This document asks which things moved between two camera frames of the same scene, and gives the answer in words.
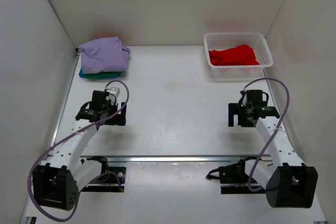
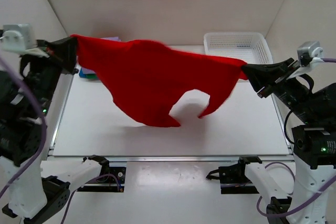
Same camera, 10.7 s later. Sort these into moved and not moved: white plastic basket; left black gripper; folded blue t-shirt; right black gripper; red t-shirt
Moved: red t-shirt; left black gripper; right black gripper
Not moved: folded blue t-shirt; white plastic basket
